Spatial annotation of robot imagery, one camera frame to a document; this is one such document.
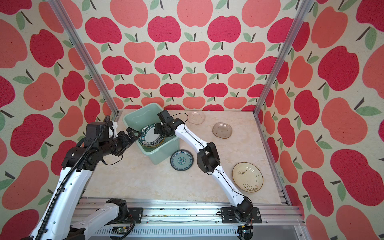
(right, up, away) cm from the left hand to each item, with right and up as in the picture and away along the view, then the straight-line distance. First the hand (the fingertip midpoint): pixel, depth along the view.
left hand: (139, 138), depth 68 cm
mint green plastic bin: (+10, -9, +25) cm, 28 cm away
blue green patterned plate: (+18, -16, +26) cm, 35 cm away
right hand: (+3, +3, +28) cm, 28 cm away
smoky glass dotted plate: (+48, +3, +43) cm, 64 cm away
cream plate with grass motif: (+58, -25, +20) cm, 67 cm away
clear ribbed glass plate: (+28, +12, +49) cm, 58 cm away
